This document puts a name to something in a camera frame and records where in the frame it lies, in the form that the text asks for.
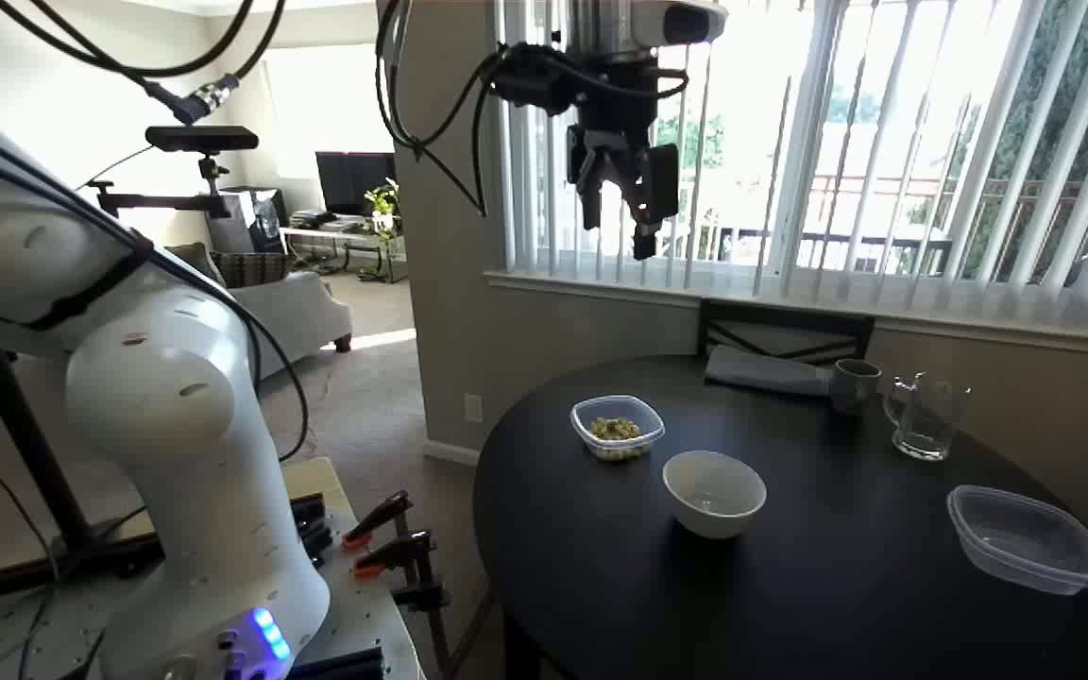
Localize white ceramic bowl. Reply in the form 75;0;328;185
658;446;770;544

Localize dark grey mug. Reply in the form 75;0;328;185
823;356;887;418

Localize black slanted stand pole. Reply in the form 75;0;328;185
0;306;171;585

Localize robot base platform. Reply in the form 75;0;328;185
0;449;431;680

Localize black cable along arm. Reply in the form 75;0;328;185
0;109;317;465

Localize striped sofa pillow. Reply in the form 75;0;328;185
210;248;299;289

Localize empty clear plastic container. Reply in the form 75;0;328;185
940;480;1088;599

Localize grey folded cloth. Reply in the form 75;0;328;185
705;340;841;402

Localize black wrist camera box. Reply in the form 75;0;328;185
489;40;579;119

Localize clear plastic lunchbox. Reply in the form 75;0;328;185
566;390;671;465

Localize green house plant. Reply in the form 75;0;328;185
361;172;409;282

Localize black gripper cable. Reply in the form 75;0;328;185
371;0;516;215

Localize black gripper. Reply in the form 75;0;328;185
565;51;687;264

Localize black television screen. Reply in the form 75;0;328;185
314;147;400;219

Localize black stereo camera bar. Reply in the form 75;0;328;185
145;119;264;155

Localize white vertical window blinds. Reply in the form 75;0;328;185
489;0;1088;340

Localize grey sofa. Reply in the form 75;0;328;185
166;240;361;385

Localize clear glass pitcher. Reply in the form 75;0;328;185
880;366;975;465

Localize low television table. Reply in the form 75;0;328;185
276;219;399;276

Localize orange handled clamp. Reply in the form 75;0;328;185
341;488;417;551
351;529;438;585

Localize black clamp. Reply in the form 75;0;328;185
286;490;338;565

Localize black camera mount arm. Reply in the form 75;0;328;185
84;150;235;219

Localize black overhead cable loop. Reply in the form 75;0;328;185
0;0;291;130

